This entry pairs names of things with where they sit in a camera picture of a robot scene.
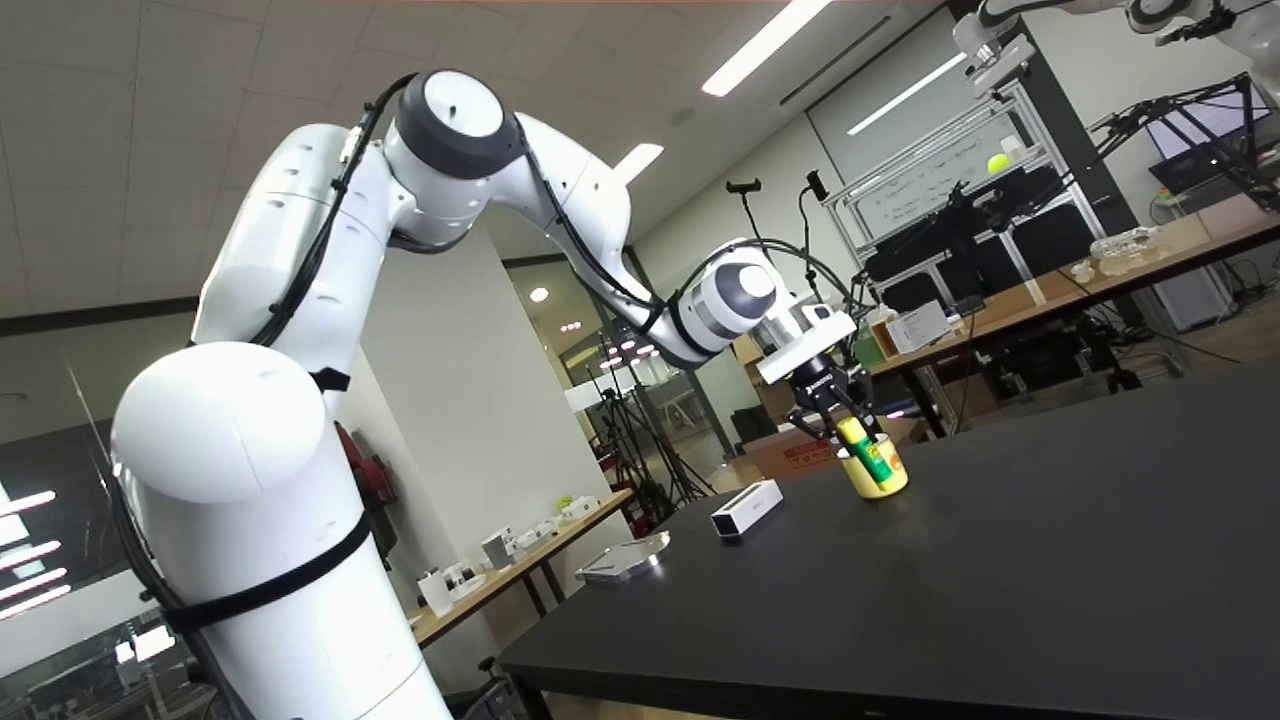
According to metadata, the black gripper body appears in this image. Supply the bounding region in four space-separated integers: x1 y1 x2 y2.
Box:
785 348 877 427

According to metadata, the green yellow glue stick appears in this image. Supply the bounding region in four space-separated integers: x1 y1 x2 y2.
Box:
831 413 896 494

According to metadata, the yellow mug cup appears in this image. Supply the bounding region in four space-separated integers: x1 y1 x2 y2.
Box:
838 433 915 507

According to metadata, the small white black box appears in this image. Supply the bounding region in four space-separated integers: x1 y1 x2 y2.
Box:
709 476 790 544

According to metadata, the black table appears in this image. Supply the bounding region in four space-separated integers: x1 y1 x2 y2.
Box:
498 356 1280 720

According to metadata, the long wooden workbench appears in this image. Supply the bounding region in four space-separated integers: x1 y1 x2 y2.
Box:
859 196 1280 383

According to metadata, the narrow wooden side table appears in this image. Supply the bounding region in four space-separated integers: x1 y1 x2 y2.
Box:
404 484 640 651

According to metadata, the long ceiling light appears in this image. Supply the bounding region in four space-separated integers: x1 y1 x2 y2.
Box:
701 0 838 106

